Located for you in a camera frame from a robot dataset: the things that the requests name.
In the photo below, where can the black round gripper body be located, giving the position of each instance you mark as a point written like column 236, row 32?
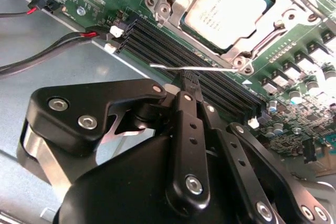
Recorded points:
column 118, row 195

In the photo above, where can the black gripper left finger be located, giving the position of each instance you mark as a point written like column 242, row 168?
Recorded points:
column 73, row 113

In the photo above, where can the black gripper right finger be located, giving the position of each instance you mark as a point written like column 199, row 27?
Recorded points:
column 237, row 155

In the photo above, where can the silver CPU with green edge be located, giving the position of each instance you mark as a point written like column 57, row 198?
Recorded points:
column 225, row 16

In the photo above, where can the metal socket cover frame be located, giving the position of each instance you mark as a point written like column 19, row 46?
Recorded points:
column 181, row 3

